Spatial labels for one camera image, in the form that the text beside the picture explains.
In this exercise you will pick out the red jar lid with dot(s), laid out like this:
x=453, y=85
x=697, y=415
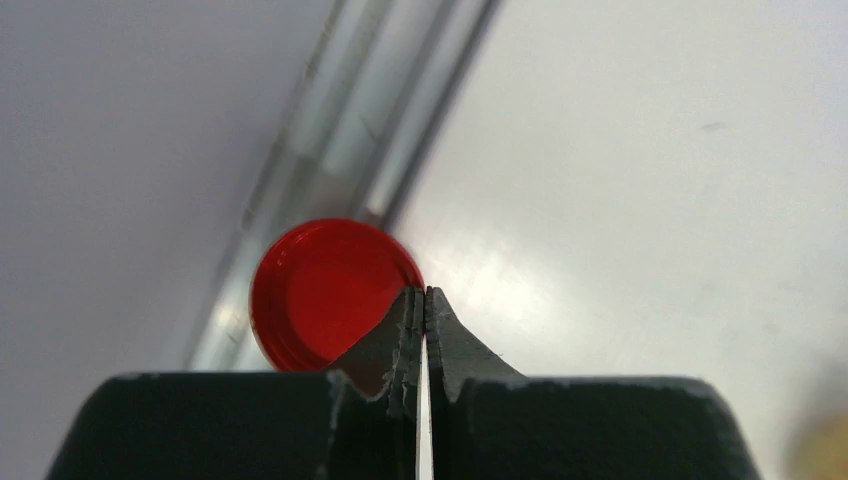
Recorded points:
x=321, y=287

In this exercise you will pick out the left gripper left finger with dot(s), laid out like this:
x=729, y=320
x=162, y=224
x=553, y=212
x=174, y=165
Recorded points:
x=354, y=420

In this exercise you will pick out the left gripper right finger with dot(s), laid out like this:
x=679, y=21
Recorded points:
x=491, y=422

